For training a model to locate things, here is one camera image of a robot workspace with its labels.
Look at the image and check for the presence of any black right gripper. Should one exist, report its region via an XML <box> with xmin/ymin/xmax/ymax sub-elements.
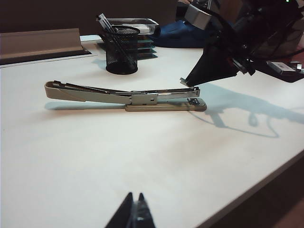
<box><xmin>185</xmin><ymin>9</ymin><xmax>304</xmax><ymax>86</ymax></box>

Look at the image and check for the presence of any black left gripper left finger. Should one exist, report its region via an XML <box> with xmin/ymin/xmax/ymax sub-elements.
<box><xmin>104</xmin><ymin>191</ymin><xmax>134</xmax><ymax>228</ymax></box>

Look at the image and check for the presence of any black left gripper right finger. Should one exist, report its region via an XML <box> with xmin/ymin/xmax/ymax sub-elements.
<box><xmin>133</xmin><ymin>192</ymin><xmax>156</xmax><ymax>228</ymax></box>

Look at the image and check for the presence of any beige long-reach stapler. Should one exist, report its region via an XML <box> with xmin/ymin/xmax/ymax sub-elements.
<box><xmin>44</xmin><ymin>80</ymin><xmax>208</xmax><ymax>113</ymax></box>

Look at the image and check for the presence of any blue rubber slipper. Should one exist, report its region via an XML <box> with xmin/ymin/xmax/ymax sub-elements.
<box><xmin>153</xmin><ymin>19</ymin><xmax>216</xmax><ymax>48</ymax></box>

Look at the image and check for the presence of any brown cardboard box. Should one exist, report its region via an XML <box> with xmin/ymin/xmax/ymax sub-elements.
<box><xmin>223</xmin><ymin>0</ymin><xmax>244</xmax><ymax>23</ymax></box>

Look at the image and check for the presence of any black desk mat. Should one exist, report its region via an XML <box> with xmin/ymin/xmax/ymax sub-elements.
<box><xmin>254</xmin><ymin>60</ymin><xmax>304</xmax><ymax>84</ymax></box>

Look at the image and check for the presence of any white wrapped packet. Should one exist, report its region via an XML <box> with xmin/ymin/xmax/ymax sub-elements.
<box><xmin>266</xmin><ymin>61</ymin><xmax>295</xmax><ymax>75</ymax></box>

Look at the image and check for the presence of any clear plastic case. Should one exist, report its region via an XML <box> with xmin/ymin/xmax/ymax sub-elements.
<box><xmin>108</xmin><ymin>18</ymin><xmax>160</xmax><ymax>36</ymax></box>

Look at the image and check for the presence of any black mesh pen holder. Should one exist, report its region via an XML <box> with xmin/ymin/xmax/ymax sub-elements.
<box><xmin>98</xmin><ymin>26</ymin><xmax>141</xmax><ymax>75</ymax></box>

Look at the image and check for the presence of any white pen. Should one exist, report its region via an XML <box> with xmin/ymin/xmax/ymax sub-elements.
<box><xmin>95</xmin><ymin>14</ymin><xmax>126</xmax><ymax>62</ymax></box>
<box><xmin>99</xmin><ymin>13</ymin><xmax>130</xmax><ymax>60</ymax></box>

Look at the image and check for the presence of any brown desk partition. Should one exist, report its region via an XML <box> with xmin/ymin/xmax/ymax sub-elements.
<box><xmin>0</xmin><ymin>0</ymin><xmax>179</xmax><ymax>34</ymax></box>

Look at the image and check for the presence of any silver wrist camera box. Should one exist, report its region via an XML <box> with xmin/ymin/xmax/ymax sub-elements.
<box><xmin>184</xmin><ymin>4</ymin><xmax>213</xmax><ymax>30</ymax></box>

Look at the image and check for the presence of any beige cable tray lid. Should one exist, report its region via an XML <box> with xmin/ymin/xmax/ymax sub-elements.
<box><xmin>0</xmin><ymin>28</ymin><xmax>93</xmax><ymax>66</ymax></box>

